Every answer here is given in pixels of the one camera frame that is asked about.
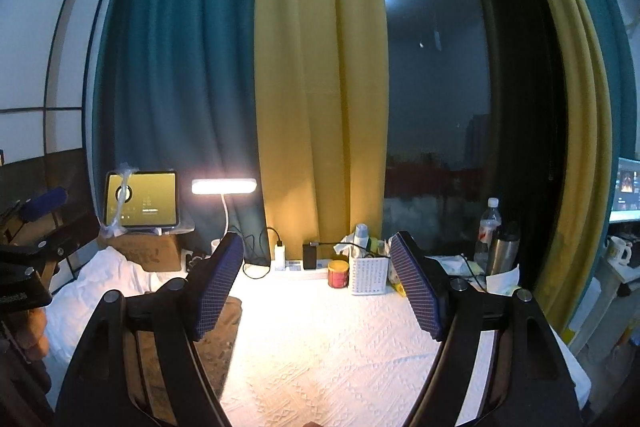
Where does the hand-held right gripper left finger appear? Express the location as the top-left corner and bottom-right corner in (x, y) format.
(52, 231), (246, 427)

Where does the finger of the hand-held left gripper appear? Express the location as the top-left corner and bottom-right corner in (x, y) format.
(15, 186), (69, 224)

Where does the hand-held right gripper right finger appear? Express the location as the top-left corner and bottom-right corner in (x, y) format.
(389, 231), (583, 427)

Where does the brown printed t-shirt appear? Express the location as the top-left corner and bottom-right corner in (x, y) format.
(122, 296), (244, 425)

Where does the person's left hand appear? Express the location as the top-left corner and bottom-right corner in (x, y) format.
(12, 304), (51, 360)

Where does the wet wipes packet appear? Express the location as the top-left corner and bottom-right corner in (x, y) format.
(430, 254), (476, 278)

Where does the white perforated basket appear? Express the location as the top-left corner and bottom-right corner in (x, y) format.
(350, 257), (391, 296)

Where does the white blue bottle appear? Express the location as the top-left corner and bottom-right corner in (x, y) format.
(352, 223), (370, 260)

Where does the cardboard box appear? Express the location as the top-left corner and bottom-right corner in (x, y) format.
(112, 231), (182, 273)

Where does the red can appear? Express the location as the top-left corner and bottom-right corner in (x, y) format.
(327, 260), (349, 289)

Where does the white power strip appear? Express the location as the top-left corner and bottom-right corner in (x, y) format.
(270, 259), (333, 280)

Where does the yellow-green tissue pack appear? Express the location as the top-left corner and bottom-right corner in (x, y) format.
(470, 264), (523, 298)

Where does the clear water bottle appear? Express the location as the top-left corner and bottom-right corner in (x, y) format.
(474, 198), (502, 275)

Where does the steel tumbler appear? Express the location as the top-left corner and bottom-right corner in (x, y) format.
(486, 234), (521, 278)

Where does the plastic-wrapped tablet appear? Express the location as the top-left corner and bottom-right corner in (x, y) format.
(99, 164), (196, 238)

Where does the white cloth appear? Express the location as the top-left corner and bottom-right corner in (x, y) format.
(75, 247), (191, 298)

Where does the white desk lamp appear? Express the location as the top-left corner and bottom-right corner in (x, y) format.
(191, 178), (258, 258)

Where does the white embossed table cover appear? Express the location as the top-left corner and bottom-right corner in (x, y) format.
(42, 257), (591, 427)

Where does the teal curtain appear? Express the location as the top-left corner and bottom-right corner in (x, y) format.
(535, 0), (636, 228)
(92, 0), (268, 258)

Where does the white side desk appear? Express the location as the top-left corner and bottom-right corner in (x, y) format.
(570, 252), (640, 358)

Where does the white mug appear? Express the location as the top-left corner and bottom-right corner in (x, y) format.
(606, 236), (633, 265)

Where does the dark window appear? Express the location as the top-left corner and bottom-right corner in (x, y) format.
(370, 0), (566, 278)

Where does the computer monitor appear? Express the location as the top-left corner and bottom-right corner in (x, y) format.
(609, 157), (640, 224)

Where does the yellow curtain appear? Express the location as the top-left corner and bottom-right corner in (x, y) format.
(254, 0), (391, 258)
(502, 0), (613, 333)

